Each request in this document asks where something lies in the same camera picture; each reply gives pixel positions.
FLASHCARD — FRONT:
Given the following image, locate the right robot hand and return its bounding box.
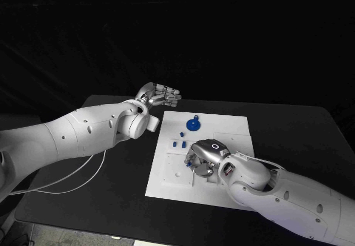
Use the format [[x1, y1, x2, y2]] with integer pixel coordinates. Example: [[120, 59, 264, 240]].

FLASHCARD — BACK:
[[183, 139, 231, 178]]

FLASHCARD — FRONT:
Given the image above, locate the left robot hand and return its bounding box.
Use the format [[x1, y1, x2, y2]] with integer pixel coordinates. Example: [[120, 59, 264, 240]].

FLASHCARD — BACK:
[[134, 81, 183, 111]]

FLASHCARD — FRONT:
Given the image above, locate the white task board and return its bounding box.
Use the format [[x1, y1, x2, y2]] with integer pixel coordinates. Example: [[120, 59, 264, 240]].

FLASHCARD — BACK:
[[144, 110, 258, 212]]

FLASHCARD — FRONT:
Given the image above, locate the blue gear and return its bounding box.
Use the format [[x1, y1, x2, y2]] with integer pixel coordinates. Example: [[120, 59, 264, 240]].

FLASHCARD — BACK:
[[186, 114, 201, 132]]

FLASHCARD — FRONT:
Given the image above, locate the white cable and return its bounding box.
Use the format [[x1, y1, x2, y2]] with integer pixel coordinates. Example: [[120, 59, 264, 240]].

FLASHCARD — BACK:
[[28, 150, 107, 194], [237, 151, 287, 172], [7, 153, 95, 196]]

